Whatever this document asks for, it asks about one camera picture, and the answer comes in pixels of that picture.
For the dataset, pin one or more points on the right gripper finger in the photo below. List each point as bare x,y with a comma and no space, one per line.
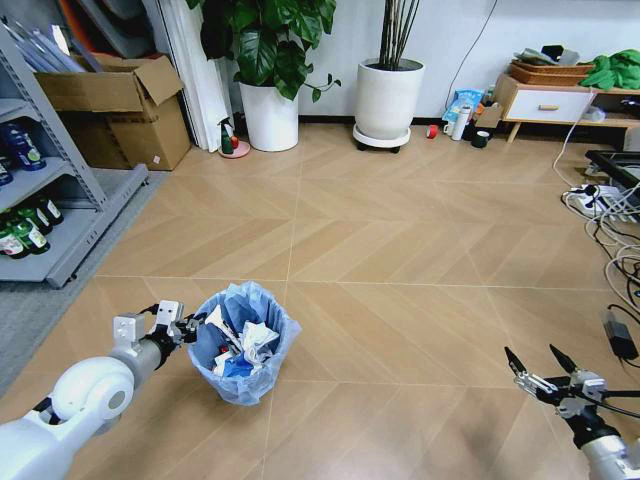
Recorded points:
562,357
515,362

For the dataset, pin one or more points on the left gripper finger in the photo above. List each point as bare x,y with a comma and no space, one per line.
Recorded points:
194,321
189,336

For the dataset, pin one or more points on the trash bin with blue bag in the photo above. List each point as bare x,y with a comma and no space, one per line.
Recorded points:
250,390

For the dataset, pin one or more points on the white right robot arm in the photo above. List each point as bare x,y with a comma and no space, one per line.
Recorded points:
612,457

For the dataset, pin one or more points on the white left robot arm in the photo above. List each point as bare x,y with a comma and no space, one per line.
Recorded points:
85,395

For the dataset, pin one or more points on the white paper wrapper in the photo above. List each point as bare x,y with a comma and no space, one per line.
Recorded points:
218,320

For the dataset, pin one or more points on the black power adapter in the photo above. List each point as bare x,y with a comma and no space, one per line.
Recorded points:
620,337

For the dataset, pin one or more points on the crumpled white paper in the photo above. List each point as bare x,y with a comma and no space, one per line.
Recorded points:
256,341

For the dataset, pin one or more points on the grey metal shelf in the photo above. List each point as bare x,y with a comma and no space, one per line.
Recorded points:
75,235

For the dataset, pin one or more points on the grey rug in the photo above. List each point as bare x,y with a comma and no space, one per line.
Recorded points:
20,320

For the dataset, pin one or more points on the white power strip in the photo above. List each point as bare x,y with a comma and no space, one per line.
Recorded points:
607,197

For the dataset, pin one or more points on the green glass bottle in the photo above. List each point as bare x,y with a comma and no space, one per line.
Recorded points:
36,220
11,245
51,210
33,238

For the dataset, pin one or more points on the pink round dish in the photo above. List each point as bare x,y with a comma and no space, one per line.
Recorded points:
243,150

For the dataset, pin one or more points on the green spray bottle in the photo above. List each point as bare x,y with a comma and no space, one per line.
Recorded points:
227,140

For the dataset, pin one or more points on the closed cardboard box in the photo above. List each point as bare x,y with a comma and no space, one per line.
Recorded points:
150,135

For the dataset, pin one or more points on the tall white plant pot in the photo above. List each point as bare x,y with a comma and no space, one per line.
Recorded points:
270,120

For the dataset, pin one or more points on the blue plastic bottle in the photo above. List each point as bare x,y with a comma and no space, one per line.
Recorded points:
25,146

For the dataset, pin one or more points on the white cup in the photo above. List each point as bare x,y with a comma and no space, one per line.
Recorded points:
448,129

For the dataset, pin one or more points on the white drink bottle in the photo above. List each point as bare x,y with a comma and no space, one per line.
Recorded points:
461,125

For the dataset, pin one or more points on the red tape roll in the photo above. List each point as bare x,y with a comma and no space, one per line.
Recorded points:
432,132

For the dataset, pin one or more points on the small cardboard box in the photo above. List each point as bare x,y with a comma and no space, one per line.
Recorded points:
490,117

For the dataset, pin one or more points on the white leaning boards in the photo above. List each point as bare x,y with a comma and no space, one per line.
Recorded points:
195,75

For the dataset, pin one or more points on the open cardboard box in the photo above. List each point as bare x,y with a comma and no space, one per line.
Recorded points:
95,90

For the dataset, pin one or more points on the wooden cabinet white drawer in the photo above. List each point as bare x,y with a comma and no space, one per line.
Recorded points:
550,106

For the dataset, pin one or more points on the white wheeled pot stand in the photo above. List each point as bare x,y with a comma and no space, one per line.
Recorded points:
372,141

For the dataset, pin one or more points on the blue printed package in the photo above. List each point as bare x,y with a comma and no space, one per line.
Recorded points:
462,100

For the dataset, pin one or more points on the brown wicker baskets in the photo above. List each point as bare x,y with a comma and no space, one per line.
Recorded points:
545,75

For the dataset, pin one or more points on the leafy green plant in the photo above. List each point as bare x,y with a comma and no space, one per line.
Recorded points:
265,45

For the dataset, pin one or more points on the wide grey-white plant pot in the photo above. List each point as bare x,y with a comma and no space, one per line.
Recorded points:
387,100

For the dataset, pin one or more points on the green cloth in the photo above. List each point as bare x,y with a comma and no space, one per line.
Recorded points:
615,70

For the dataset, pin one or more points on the grey cloth in basket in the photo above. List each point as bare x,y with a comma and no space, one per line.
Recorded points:
535,56

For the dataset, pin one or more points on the grey leaning boards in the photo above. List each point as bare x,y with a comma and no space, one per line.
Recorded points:
115,25

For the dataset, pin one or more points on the clear plastic folders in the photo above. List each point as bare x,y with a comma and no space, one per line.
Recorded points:
45,47

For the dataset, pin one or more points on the dark bamboo stems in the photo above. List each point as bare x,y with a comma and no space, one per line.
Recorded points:
397,35

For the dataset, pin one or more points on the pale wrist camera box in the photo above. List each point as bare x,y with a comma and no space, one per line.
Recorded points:
591,385
167,313

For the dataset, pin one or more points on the black metal frame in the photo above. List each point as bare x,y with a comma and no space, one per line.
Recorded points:
617,162

